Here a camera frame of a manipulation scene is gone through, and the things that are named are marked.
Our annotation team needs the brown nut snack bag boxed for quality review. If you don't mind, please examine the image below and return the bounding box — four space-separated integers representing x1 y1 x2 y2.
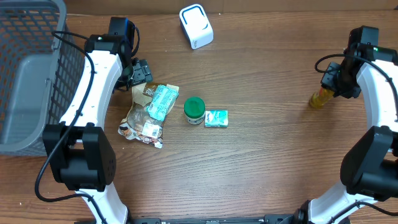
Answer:
118 82 179 149

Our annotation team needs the grey plastic mesh basket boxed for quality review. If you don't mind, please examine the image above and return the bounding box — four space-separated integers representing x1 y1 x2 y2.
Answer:
1 0 85 156

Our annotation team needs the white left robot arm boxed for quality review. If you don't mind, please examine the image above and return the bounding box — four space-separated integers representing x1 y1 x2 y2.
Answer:
42 17 153 223

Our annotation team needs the small teal tissue pack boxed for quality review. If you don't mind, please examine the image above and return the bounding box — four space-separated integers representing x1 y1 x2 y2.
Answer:
205 110 229 128

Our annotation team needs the yellow dish soap bottle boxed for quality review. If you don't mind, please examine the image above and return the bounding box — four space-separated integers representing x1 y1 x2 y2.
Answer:
309 87 335 109

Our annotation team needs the teal wet wipes pack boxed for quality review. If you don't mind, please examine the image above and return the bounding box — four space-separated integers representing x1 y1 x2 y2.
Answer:
146 85 179 121

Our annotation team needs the white barcode scanner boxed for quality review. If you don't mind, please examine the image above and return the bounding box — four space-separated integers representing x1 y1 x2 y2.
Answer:
179 4 214 50

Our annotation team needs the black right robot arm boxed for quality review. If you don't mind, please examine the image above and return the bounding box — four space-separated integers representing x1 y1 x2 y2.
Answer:
281 26 397 223

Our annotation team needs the green lid white jar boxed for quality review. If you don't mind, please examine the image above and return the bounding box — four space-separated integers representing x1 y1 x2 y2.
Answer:
184 96 205 125

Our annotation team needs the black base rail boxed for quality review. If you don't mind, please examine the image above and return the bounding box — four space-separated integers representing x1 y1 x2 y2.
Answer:
127 215 293 224

